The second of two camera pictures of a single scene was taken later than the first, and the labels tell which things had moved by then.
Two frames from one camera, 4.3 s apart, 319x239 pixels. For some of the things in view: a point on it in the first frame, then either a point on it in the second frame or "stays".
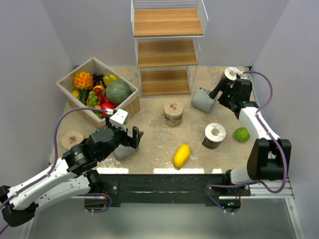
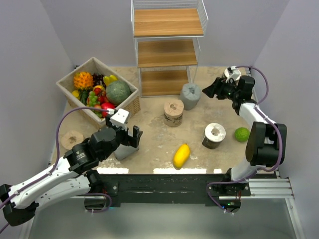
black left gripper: x=133 y=141 stays
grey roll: x=201 y=99 -> x=190 y=94
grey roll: x=122 y=152 stays
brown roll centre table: x=173 y=113 stays
